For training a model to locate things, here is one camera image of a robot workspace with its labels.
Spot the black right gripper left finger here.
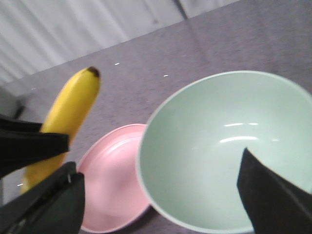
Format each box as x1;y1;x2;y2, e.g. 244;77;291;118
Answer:
0;115;85;234

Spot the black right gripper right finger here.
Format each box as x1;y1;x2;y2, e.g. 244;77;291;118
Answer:
236;148;312;234

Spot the yellow banana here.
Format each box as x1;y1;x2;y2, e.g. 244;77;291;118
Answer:
20;66;101;194

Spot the pink plate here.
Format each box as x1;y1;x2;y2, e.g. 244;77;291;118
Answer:
77;123;149;234

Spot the green bowl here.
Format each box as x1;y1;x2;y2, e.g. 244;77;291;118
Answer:
136;71;312;234

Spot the white curtain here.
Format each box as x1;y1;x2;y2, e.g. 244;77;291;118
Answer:
0;0;229;85

